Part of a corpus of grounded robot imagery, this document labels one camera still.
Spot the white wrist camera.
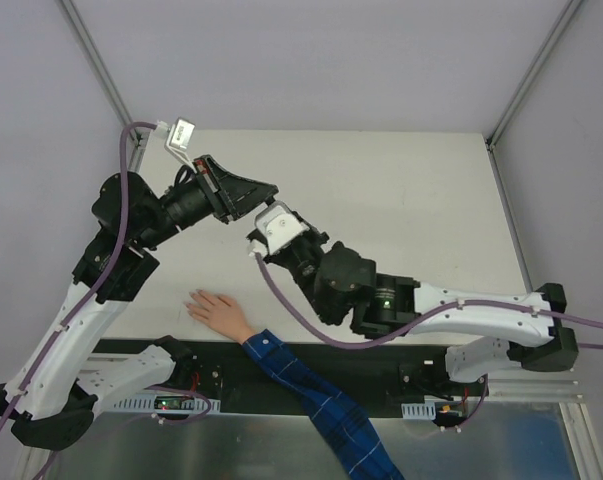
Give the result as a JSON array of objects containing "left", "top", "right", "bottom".
[
  {"left": 247, "top": 200, "right": 310, "bottom": 258},
  {"left": 155, "top": 117, "right": 196, "bottom": 169}
]

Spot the person's bare hand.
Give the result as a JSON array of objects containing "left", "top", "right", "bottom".
[{"left": 184, "top": 290, "right": 255, "bottom": 344}]

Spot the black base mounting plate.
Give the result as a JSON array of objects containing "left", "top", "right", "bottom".
[{"left": 90, "top": 338, "right": 487, "bottom": 417}]

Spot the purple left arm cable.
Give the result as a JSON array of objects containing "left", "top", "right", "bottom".
[{"left": 0, "top": 121, "right": 160, "bottom": 480}]

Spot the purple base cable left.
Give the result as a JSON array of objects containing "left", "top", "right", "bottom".
[{"left": 145, "top": 382, "right": 215, "bottom": 426}]

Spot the white slotted cable duct left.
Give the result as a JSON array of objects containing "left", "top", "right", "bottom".
[{"left": 106, "top": 393, "right": 221, "bottom": 415}]

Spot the aluminium frame post left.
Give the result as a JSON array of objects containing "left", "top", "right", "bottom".
[{"left": 55, "top": 0, "right": 147, "bottom": 149}]

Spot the white slotted cable duct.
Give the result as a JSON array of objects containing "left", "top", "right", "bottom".
[
  {"left": 401, "top": 401, "right": 437, "bottom": 421},
  {"left": 106, "top": 393, "right": 221, "bottom": 415}
]

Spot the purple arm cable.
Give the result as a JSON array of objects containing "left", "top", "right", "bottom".
[
  {"left": 0, "top": 121, "right": 160, "bottom": 480},
  {"left": 253, "top": 252, "right": 603, "bottom": 351}
]

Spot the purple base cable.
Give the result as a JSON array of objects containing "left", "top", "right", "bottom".
[
  {"left": 405, "top": 377, "right": 492, "bottom": 439},
  {"left": 145, "top": 382, "right": 215, "bottom": 426}
]

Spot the aluminium frame post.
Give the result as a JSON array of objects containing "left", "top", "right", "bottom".
[
  {"left": 485, "top": 0, "right": 587, "bottom": 152},
  {"left": 55, "top": 0, "right": 147, "bottom": 149}
]

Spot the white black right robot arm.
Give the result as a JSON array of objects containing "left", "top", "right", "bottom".
[{"left": 248, "top": 202, "right": 579, "bottom": 395}]

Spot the blue plaid sleeve forearm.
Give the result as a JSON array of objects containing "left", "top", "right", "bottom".
[{"left": 242, "top": 330, "right": 403, "bottom": 480}]

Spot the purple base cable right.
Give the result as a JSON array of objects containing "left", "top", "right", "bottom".
[{"left": 405, "top": 377, "right": 492, "bottom": 439}]

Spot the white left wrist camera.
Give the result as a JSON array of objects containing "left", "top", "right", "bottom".
[{"left": 155, "top": 117, "right": 196, "bottom": 169}]

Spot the aluminium frame post right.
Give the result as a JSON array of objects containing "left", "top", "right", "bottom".
[{"left": 485, "top": 0, "right": 587, "bottom": 152}]

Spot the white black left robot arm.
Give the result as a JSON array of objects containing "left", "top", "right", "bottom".
[{"left": 0, "top": 155, "right": 279, "bottom": 451}]

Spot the white slotted cable duct right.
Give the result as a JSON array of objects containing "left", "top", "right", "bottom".
[{"left": 401, "top": 401, "right": 437, "bottom": 421}]

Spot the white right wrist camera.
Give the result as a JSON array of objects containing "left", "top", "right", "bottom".
[{"left": 247, "top": 200, "right": 310, "bottom": 258}]

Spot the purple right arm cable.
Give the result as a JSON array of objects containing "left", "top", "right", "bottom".
[{"left": 253, "top": 252, "right": 603, "bottom": 351}]

